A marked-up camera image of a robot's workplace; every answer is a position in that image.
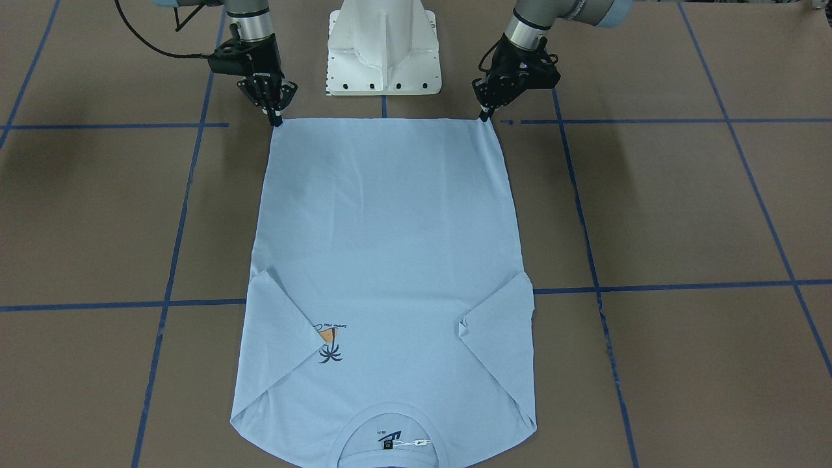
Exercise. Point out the white central robot pedestal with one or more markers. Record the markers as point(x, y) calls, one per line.
point(383, 48)

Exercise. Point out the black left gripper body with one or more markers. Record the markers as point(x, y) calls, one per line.
point(506, 65)

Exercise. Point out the brown paper table cover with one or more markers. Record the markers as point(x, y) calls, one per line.
point(673, 201)

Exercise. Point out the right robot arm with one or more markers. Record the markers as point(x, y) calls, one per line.
point(249, 19)

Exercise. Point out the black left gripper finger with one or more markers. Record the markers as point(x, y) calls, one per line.
point(486, 114)

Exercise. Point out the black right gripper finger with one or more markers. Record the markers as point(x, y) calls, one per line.
point(275, 117)

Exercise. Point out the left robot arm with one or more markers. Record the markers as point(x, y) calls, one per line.
point(532, 19)

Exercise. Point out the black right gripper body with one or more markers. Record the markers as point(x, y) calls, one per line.
point(261, 65)

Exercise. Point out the light blue t-shirt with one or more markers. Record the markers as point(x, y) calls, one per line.
point(388, 313)

